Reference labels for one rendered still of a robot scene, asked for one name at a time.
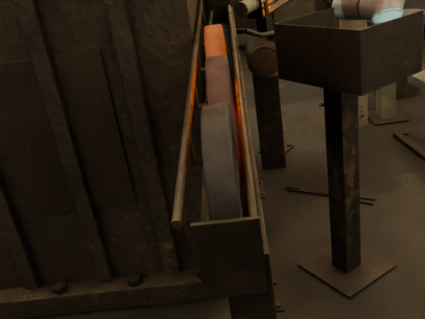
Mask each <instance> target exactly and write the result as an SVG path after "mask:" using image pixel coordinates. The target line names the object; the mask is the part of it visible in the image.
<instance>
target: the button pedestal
mask: <svg viewBox="0 0 425 319"><path fill-rule="evenodd" d="M368 118H369V119H370V121H372V123H373V124H374V125H375V126H377V125H386V124H392V123H402V122H408V119H406V117H404V116H403V114H401V112H399V110H397V109H396V82H394V83H392V84H390V85H387V86H385V87H382V88H380V89H377V90H376V110H374V111H368Z"/></svg>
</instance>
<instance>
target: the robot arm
mask: <svg viewBox="0 0 425 319"><path fill-rule="evenodd" d="M321 1H322V2H323V3H324V4H329V3H331V2H332V1H333V3H332V8H334V13H335V17H336V18H337V19H343V20H372V25H377V24H380V23H383V22H387V21H389V20H393V19H396V18H399V17H401V16H402V13H403V5H404V1H405V0H321Z"/></svg>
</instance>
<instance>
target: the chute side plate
mask: <svg viewBox="0 0 425 319"><path fill-rule="evenodd" d="M231 12H232V17H233V19H232V20H233V29H234V34H235V43H236V48H237V57H238V63H239V64H238V66H239V72H240V81H241V86H242V93H243V104H244V109H245V118H246V124H247V132H248V138H249V144H250V151H251V155H250V156H251V161H252V170H253V176H254V184H255V190H256V199H257V208H258V213H259V218H260V224H261V230H262V239H263V250H264V260H265V266H266V276H267V283H268V294H269V304H270V307H271V308H274V307H275V303H274V292H273V281H272V275H271V264H270V258H269V249H268V240H267V236H266V228H265V223H264V215H263V210H262V202H261V193H260V189H259V181H258V176H257V168H256V160H255V155H254V147H253V142H252V134H251V129H250V121H249V113H248V108H247V100H246V95H245V87H244V82H243V74H242V66H241V61H240V53H239V48H238V40H237V32H236V27H235V19H234V14H233V7H231Z"/></svg>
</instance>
